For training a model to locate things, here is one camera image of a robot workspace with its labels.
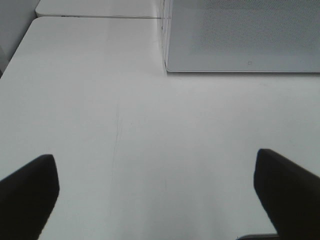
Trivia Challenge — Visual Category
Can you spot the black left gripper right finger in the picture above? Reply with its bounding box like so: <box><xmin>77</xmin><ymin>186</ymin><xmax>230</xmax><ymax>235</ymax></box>
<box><xmin>253</xmin><ymin>149</ymin><xmax>320</xmax><ymax>240</ymax></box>

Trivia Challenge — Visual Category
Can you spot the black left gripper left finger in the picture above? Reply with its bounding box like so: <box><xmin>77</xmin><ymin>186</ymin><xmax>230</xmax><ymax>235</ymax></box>
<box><xmin>0</xmin><ymin>154</ymin><xmax>60</xmax><ymax>240</ymax></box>

